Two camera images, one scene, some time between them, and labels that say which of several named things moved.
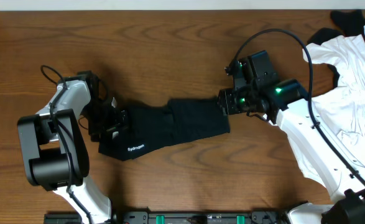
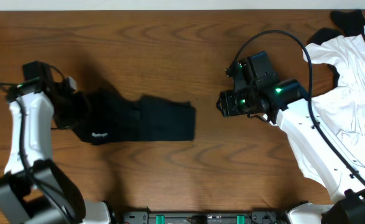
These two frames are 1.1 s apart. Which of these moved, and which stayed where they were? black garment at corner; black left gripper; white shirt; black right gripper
Moved: black left gripper
Stayed: black garment at corner; white shirt; black right gripper
